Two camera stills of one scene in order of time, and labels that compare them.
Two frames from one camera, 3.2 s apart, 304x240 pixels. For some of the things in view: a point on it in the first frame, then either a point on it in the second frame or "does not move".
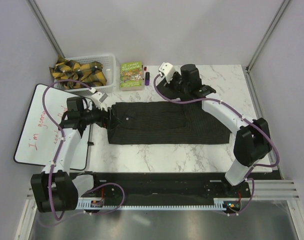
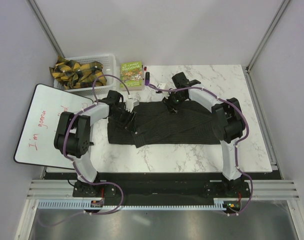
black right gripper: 176,75 -> 172,108
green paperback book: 131,76 does not move
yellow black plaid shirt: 89,73 does not move
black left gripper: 106,121 -> 128,124
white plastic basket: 108,63 does not move
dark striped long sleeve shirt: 164,122 does not move
